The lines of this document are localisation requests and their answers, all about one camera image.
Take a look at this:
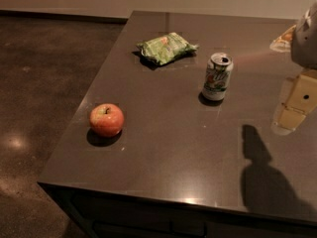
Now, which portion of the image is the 7up soda can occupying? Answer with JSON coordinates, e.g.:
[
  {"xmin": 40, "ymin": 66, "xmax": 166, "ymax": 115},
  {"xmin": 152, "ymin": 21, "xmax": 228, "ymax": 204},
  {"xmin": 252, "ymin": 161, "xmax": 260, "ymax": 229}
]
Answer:
[{"xmin": 202, "ymin": 53, "xmax": 234, "ymax": 101}]

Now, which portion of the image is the orange snack packet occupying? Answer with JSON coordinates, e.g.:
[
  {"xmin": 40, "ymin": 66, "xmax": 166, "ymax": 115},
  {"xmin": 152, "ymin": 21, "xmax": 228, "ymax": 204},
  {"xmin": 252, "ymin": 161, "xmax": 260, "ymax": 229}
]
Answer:
[{"xmin": 269, "ymin": 25, "xmax": 296, "ymax": 53}]

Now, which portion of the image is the green chip bag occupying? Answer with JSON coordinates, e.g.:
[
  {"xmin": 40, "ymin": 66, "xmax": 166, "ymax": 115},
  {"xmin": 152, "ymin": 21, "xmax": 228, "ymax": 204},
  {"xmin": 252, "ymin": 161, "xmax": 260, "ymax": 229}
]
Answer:
[{"xmin": 137, "ymin": 32, "xmax": 199, "ymax": 66}]

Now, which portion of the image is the dark counter cabinet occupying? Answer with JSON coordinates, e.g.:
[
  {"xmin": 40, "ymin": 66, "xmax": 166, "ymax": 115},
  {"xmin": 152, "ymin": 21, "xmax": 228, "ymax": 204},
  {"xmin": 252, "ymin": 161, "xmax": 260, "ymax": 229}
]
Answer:
[{"xmin": 39, "ymin": 181, "xmax": 317, "ymax": 238}]

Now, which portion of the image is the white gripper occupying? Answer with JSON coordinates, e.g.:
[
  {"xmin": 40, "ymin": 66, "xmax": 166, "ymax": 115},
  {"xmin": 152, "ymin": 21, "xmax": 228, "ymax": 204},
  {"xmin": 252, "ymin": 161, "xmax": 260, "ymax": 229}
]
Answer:
[{"xmin": 271, "ymin": 3, "xmax": 317, "ymax": 136}]

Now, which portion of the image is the red apple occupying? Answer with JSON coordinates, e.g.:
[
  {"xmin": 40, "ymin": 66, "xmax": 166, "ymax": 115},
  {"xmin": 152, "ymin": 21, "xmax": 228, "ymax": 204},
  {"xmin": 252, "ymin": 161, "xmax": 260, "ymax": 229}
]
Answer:
[{"xmin": 89, "ymin": 103, "xmax": 125, "ymax": 138}]

